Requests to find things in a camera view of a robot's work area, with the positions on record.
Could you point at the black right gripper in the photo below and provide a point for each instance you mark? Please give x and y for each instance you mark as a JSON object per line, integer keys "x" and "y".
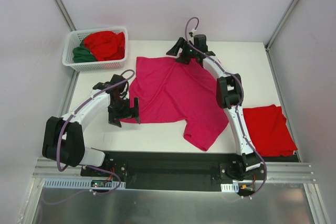
{"x": 182, "y": 54}

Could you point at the white perforated plastic basket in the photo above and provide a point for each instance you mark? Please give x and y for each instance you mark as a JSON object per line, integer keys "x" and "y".
{"x": 76, "y": 38}

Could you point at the left aluminium frame post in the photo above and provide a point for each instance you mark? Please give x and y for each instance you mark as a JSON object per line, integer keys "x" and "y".
{"x": 66, "y": 17}

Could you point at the aluminium frame post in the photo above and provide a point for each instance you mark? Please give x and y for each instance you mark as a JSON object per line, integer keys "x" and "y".
{"x": 289, "y": 10}
{"x": 66, "y": 17}

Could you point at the right aluminium frame post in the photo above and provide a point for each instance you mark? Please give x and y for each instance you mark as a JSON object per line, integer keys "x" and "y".
{"x": 289, "y": 10}

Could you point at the pink t shirt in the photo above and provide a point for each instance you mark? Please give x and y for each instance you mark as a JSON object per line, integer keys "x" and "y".
{"x": 169, "y": 92}

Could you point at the green t shirt in basket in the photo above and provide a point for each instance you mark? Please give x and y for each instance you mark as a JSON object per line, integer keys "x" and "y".
{"x": 81, "y": 54}

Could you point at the red t shirt in basket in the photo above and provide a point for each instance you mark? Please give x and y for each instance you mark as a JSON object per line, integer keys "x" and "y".
{"x": 106, "y": 45}

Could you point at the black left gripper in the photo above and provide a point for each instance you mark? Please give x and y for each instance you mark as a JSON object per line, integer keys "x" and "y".
{"x": 124, "y": 112}

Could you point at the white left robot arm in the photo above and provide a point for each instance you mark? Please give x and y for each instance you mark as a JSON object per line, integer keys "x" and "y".
{"x": 64, "y": 140}

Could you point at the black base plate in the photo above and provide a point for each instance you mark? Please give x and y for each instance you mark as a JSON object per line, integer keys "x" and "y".
{"x": 174, "y": 171}

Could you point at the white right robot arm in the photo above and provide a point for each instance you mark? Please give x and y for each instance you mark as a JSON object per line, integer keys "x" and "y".
{"x": 229, "y": 94}

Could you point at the folded red t shirt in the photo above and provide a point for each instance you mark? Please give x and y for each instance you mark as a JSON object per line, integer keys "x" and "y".
{"x": 267, "y": 127}

